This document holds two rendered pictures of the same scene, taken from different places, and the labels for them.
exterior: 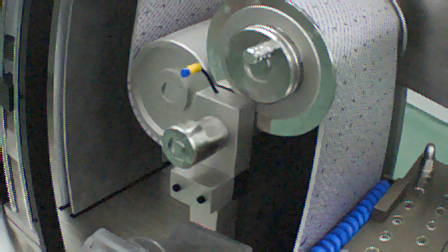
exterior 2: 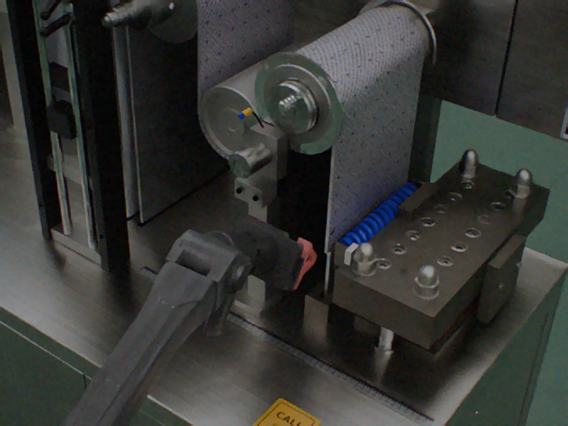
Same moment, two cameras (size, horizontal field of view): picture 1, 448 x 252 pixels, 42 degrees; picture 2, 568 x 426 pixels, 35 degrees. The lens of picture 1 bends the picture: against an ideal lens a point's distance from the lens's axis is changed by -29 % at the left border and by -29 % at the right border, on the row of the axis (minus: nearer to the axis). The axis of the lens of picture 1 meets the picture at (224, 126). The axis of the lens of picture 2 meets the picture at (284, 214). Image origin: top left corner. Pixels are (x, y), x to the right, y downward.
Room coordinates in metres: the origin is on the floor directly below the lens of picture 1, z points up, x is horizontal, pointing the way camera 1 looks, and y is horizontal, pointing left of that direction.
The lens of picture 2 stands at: (-0.42, -0.03, 1.83)
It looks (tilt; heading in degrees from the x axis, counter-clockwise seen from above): 35 degrees down; 0
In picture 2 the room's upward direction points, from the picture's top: 2 degrees clockwise
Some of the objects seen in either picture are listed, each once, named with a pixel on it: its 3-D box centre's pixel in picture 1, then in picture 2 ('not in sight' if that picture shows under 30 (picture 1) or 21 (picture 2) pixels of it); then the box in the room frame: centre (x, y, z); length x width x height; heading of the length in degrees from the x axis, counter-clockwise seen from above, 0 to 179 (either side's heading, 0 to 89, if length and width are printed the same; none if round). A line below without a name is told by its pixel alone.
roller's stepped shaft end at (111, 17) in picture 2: not in sight; (119, 15); (0.75, 0.21, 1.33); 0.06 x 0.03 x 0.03; 145
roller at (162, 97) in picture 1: (241, 58); (281, 93); (0.84, -0.01, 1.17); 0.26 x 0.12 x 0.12; 145
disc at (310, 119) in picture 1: (271, 59); (297, 104); (0.67, -0.04, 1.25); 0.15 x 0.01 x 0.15; 55
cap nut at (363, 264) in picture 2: not in sight; (364, 256); (0.59, -0.14, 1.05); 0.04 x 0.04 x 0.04
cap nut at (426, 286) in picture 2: not in sight; (427, 279); (0.55, -0.23, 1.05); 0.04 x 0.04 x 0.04
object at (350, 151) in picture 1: (356, 160); (373, 167); (0.74, -0.16, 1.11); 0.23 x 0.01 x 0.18; 145
